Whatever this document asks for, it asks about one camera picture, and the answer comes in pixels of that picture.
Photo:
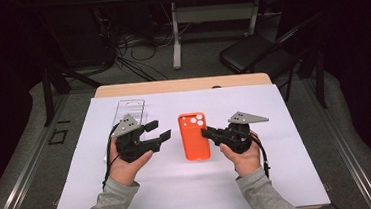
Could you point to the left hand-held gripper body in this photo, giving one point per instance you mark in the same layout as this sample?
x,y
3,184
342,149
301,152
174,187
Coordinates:
x,y
128,145

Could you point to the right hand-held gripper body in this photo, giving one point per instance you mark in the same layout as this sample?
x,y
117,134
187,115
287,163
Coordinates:
x,y
238,138

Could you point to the orange phone case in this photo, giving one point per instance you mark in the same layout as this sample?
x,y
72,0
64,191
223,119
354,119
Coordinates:
x,y
193,140

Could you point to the person's right hand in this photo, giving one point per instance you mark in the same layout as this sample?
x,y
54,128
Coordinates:
x,y
246,163

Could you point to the person's left hand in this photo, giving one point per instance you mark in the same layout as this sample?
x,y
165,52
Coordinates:
x,y
125,172

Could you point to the wooden table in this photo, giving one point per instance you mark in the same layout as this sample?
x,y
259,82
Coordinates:
x,y
172,85

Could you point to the black folding chair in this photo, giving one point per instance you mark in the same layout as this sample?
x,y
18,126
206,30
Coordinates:
x,y
249,52

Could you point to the white-legged desk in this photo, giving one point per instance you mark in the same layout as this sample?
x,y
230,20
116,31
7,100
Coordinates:
x,y
175,35

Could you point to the black metal stand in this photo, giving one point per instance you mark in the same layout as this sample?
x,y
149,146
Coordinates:
x,y
48,95

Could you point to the metal floor rail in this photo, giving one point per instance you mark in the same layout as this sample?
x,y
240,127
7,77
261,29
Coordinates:
x,y
22,177
347,152

